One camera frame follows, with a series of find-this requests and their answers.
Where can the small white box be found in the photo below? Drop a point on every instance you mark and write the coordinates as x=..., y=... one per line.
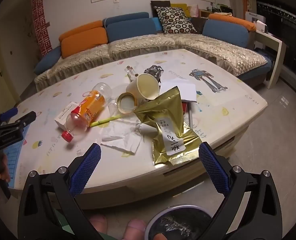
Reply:
x=62, y=118

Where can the circle-patterned pillow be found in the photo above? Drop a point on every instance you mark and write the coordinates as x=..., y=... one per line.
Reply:
x=175, y=20

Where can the white paper sheet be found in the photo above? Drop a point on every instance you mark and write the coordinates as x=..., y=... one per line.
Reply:
x=185, y=90

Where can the sofa with quilted beige cover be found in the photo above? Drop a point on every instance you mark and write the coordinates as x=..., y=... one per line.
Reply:
x=143, y=47

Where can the blue sofa headrest cushion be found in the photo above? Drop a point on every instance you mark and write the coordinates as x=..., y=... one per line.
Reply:
x=125, y=17

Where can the black pillow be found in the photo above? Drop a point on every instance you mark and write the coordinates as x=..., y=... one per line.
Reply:
x=199, y=25

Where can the plastic bottle with orange label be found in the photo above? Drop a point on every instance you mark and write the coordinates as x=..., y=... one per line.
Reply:
x=88, y=107

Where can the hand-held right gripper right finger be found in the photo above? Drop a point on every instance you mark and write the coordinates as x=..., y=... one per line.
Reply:
x=213, y=167

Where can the person's right foot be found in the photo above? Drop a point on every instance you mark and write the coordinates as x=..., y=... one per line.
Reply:
x=135, y=227

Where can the dark brown pillow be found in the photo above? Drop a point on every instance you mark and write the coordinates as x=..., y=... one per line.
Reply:
x=160, y=4

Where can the orange sofa headrest cushion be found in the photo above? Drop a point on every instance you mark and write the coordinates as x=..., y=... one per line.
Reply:
x=80, y=28
x=233, y=21

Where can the small clear glass bottle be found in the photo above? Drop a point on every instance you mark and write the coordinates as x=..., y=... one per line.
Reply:
x=131, y=73

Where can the gold jar lid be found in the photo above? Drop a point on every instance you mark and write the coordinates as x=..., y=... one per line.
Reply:
x=125, y=103

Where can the gold foil packet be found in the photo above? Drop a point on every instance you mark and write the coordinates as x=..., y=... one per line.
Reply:
x=163, y=112

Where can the blue sofa back cushion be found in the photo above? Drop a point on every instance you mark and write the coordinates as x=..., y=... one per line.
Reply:
x=130, y=30
x=224, y=32

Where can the white tissue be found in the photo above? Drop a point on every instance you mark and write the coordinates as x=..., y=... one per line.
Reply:
x=118, y=136

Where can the pink pillow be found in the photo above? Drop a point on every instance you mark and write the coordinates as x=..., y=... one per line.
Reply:
x=194, y=10

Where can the person's foot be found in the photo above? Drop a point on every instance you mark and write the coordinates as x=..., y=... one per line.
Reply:
x=135, y=227
x=98, y=222

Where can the red paper-cut wall hanging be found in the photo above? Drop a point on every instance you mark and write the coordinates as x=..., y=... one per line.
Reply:
x=41, y=25

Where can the round grey trash bin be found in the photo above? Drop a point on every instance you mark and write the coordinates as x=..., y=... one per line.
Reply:
x=183, y=220

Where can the white paper cup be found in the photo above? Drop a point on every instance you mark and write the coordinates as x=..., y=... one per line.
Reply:
x=145, y=86

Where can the green pen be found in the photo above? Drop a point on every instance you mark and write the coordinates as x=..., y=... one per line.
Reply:
x=105, y=120

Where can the silver foil wrapper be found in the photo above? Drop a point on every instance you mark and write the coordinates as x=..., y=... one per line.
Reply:
x=153, y=70

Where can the blue grid mat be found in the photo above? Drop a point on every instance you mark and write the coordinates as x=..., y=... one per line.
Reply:
x=13, y=160

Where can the white side table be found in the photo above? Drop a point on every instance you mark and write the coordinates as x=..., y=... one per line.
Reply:
x=270, y=42

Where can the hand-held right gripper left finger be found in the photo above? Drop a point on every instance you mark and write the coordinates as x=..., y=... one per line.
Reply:
x=86, y=166

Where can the person's left foot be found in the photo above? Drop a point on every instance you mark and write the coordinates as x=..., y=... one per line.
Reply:
x=98, y=222

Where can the blue sofa bolster cushion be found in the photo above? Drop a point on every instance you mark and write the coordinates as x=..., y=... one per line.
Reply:
x=48, y=61

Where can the orange sofa back cushion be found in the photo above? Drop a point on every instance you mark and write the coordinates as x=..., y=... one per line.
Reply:
x=84, y=42

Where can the light blue cushion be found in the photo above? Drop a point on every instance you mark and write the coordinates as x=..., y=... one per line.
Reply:
x=157, y=23

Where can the yellow pillow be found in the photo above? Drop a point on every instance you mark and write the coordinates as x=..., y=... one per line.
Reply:
x=179, y=6

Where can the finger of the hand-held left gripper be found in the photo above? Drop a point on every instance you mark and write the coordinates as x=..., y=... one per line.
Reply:
x=10, y=112
x=25, y=120

